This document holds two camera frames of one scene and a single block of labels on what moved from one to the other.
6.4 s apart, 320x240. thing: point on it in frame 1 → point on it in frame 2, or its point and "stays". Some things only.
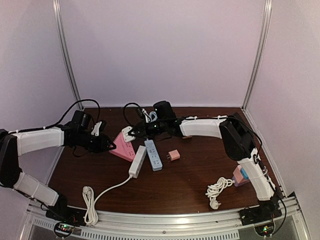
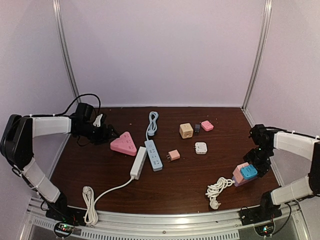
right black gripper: (142, 128) → (262, 170)
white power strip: (133, 171) stays
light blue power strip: (153, 155) stays
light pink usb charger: (173, 155) stays
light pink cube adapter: (237, 173) stays
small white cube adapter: (127, 137) → (201, 148)
